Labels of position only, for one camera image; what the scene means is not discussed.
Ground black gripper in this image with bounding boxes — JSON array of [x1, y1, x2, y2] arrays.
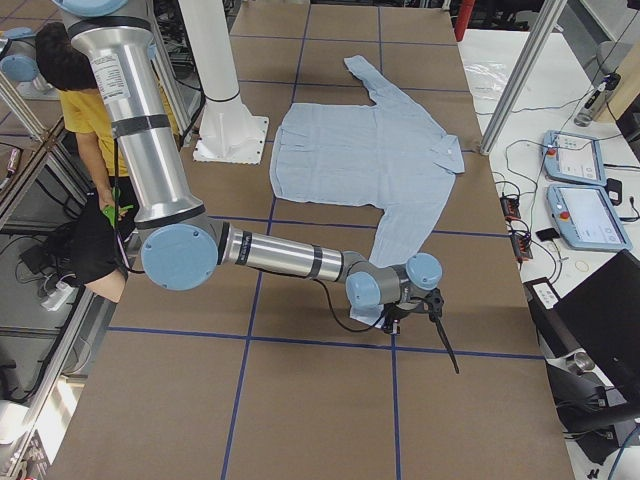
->
[[382, 297, 425, 334]]

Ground light blue button shirt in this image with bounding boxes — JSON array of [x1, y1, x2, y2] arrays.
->
[[269, 54, 466, 329]]

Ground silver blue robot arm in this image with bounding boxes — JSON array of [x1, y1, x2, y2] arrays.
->
[[60, 1, 444, 334]]

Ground lower blue teach pendant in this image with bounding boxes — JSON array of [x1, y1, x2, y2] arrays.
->
[[546, 183, 632, 252]]

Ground blue teach pendant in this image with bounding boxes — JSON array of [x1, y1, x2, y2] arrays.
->
[[546, 183, 632, 252], [542, 130, 606, 187]]

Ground upper blue teach pendant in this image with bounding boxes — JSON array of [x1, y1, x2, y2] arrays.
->
[[542, 130, 606, 187]]

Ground clear plastic bag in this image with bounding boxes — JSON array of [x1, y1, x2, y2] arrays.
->
[[463, 61, 509, 116]]

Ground person in yellow shirt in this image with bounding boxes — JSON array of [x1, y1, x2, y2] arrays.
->
[[34, 22, 176, 304]]

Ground white power strip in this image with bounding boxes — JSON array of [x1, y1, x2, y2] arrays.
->
[[41, 280, 75, 312]]

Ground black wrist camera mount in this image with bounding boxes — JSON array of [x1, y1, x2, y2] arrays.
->
[[423, 288, 444, 323]]

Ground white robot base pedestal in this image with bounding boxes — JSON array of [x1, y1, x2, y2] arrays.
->
[[179, 0, 269, 165]]

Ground aluminium frame post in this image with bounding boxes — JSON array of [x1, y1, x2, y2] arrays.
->
[[479, 0, 567, 155]]

